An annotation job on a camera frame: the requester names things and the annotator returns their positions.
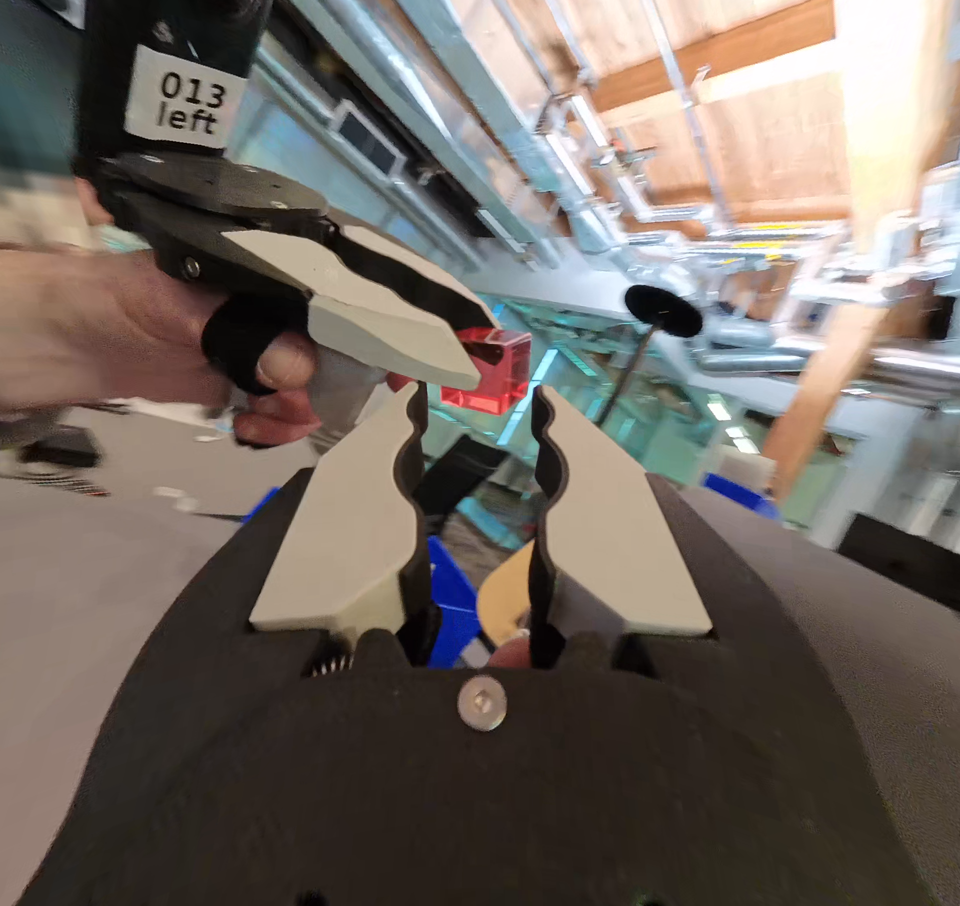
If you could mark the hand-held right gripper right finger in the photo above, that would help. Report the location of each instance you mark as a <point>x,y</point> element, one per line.
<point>622,546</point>

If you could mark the red translucent cube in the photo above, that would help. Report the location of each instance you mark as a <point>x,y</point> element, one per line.
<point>495,373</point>

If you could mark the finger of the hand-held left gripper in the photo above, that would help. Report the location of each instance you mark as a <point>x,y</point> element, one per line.
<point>375,321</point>
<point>420,261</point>

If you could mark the grey and tan chair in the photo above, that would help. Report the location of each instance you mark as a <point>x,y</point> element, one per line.
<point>862,658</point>

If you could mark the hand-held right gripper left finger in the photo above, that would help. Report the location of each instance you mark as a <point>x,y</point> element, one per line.
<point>337,546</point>

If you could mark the person's left hand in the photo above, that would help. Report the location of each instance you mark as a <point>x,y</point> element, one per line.
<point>112,321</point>

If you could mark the silver ventilation duct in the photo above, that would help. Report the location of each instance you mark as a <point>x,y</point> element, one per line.
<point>420,58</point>

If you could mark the black pole stand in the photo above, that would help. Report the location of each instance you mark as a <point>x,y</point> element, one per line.
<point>664,310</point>

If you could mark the flat black device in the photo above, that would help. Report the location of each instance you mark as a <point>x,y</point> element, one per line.
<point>64,447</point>

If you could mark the black cloth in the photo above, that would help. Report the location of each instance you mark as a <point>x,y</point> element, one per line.
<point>457,471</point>

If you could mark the small blue bin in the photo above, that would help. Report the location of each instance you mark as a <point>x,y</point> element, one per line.
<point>739,493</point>

